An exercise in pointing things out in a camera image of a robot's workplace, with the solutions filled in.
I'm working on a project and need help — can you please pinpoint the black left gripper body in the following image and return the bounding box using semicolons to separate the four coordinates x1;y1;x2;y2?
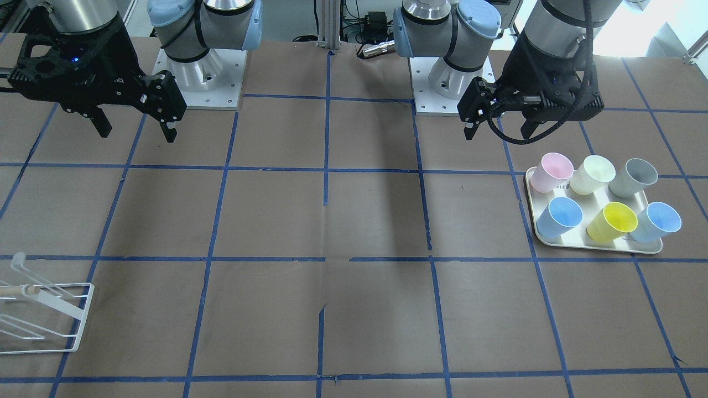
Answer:
457;33;605;123

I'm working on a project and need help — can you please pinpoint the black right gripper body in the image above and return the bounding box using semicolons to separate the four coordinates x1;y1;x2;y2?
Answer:
8;12;186;122

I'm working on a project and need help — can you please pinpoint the light blue plastic cup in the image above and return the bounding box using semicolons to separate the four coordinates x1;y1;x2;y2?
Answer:
629;202;683;243

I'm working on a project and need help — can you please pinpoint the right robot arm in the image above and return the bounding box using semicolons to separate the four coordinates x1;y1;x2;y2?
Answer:
2;1;263;143

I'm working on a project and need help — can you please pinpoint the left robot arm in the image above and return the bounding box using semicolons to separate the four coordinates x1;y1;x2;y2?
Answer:
393;1;620;145

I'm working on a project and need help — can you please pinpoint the pink plastic cup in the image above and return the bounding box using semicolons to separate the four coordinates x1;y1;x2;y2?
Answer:
529;152;575;193

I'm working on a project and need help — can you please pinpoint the cream plastic cup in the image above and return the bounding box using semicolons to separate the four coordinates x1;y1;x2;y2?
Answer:
569;155;616;196

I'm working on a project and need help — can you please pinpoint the grey plastic cup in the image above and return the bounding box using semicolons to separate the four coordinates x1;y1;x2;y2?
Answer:
608;158;658;198

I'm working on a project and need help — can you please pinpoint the yellow plastic cup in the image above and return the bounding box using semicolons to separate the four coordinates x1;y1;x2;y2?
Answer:
586;202;639;243

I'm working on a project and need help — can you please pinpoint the cream plastic tray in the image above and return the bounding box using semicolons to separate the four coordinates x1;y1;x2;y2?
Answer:
524;166;663;255

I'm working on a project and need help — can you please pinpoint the white wire cup rack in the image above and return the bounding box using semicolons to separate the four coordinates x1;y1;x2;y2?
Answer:
2;252;95;356

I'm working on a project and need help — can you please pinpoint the aluminium frame post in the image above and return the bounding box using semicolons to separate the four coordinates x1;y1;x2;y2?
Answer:
315;0;342;53

